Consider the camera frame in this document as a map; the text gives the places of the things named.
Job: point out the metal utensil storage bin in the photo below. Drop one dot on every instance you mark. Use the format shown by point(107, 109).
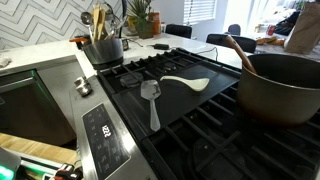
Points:
point(104, 53)

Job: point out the orange juice bottle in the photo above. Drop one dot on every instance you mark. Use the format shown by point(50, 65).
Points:
point(155, 23)

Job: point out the white window blinds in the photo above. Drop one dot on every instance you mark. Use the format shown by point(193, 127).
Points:
point(199, 11)

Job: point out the wooden spoon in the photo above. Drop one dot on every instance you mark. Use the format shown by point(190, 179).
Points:
point(102, 25)

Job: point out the wooden spatula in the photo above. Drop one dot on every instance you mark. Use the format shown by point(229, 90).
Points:
point(96, 23)

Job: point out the large silver stove knob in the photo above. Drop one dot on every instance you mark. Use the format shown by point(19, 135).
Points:
point(85, 89)
point(79, 81)

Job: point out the brown paper bag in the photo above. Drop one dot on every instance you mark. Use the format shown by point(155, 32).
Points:
point(305, 30)

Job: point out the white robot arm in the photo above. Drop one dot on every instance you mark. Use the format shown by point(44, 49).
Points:
point(8, 163)

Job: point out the stainless gas stove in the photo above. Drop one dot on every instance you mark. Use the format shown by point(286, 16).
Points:
point(100, 140)

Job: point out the potted green plant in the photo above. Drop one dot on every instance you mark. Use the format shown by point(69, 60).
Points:
point(143, 23)

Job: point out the yellow snack package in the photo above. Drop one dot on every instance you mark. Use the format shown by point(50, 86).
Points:
point(270, 40)

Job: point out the red can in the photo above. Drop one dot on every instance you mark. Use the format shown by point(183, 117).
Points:
point(271, 30)

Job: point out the white crumpled cloth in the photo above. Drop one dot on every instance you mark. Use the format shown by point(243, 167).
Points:
point(4, 62)

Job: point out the white plastic spoon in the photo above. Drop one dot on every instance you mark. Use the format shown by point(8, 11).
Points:
point(196, 84)

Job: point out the black griddle plate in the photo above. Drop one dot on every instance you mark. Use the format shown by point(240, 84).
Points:
point(180, 100)

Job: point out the black power adapter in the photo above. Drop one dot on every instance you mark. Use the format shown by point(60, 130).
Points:
point(161, 46)

